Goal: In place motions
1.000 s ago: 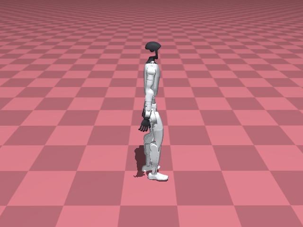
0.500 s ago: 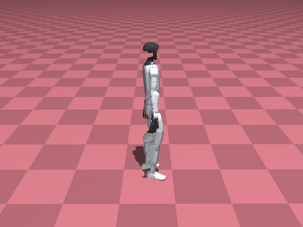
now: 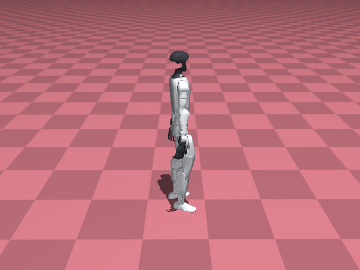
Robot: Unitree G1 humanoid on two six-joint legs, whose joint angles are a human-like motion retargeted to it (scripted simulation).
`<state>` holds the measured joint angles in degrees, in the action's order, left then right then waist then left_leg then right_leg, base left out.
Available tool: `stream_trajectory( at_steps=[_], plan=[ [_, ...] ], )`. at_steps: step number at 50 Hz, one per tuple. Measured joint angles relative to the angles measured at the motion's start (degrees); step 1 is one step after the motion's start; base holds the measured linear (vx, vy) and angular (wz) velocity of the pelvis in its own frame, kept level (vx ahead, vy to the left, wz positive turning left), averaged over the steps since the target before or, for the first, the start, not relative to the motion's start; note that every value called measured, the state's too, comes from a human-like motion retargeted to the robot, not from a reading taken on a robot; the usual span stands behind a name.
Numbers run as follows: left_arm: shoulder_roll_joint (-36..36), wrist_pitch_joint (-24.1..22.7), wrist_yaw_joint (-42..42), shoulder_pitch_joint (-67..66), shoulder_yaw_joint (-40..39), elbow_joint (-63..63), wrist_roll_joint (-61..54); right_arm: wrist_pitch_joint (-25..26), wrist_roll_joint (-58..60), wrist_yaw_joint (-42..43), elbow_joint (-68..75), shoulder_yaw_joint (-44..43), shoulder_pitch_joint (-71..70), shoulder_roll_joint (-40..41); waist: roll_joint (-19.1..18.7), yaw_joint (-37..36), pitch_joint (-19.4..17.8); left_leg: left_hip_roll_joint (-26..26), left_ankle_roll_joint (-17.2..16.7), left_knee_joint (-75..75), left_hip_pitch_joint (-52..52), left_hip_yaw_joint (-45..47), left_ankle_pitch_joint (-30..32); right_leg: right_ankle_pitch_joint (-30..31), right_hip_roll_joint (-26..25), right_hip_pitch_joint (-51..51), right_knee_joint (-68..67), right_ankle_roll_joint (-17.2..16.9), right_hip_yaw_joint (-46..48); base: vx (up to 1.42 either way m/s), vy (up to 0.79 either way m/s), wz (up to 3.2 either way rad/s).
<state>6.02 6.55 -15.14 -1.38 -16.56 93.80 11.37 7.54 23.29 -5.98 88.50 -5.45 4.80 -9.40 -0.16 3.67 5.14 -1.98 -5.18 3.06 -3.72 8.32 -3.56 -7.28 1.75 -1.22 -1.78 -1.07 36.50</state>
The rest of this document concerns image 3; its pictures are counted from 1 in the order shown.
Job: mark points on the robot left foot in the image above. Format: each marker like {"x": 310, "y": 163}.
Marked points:
{"x": 173, "y": 196}

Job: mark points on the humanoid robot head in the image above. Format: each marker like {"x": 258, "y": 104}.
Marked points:
{"x": 179, "y": 57}

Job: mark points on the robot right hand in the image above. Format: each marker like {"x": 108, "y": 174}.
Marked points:
{"x": 181, "y": 150}

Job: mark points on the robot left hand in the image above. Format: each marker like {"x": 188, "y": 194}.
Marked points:
{"x": 170, "y": 134}

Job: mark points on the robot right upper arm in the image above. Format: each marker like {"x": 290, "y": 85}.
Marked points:
{"x": 183, "y": 89}

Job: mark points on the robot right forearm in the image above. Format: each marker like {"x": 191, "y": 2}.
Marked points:
{"x": 183, "y": 132}

